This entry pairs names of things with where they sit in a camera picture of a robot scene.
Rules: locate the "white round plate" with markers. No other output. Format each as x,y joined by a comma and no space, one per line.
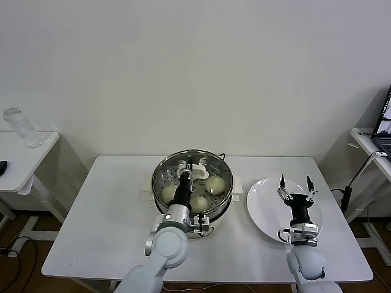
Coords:
262,210

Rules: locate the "dark open laptop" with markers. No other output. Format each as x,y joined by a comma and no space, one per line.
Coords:
383,122

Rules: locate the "clear glass jar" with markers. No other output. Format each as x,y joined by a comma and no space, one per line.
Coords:
23,129

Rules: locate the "white steamed baozi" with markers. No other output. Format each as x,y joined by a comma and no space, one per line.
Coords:
200,204
215,185
168,193

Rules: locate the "black power adapter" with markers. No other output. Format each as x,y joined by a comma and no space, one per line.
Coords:
346,198

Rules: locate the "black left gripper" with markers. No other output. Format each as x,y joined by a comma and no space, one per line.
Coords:
182,192

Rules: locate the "white side table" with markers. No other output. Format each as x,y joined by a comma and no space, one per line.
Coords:
30,158

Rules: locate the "black computer mouse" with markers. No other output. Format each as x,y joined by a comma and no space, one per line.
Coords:
2,168

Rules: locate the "perforated steel steamer basket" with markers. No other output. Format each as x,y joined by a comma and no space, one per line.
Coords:
224,209

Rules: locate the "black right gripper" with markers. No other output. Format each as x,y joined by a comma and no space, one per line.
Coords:
301,210

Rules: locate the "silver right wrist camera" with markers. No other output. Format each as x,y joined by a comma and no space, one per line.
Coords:
305,232

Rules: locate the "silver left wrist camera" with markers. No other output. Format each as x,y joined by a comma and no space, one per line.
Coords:
200,222

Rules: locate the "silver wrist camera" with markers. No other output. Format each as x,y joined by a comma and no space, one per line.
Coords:
200,222
305,232

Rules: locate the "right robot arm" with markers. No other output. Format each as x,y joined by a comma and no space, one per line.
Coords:
305,262

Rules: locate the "white desk with laptop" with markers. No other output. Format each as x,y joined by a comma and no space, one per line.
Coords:
362,143

